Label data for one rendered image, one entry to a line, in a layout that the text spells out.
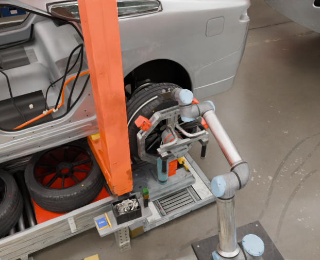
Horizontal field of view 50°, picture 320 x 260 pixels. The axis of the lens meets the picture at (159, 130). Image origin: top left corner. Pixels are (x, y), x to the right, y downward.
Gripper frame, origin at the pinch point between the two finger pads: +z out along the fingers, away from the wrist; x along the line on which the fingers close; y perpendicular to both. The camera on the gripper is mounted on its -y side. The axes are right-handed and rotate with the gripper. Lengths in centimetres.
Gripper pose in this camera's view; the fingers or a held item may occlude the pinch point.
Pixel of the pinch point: (162, 92)
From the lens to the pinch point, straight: 260.1
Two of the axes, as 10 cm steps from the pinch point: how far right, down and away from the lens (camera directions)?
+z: -4.0, -1.9, 9.0
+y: 8.9, -3.0, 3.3
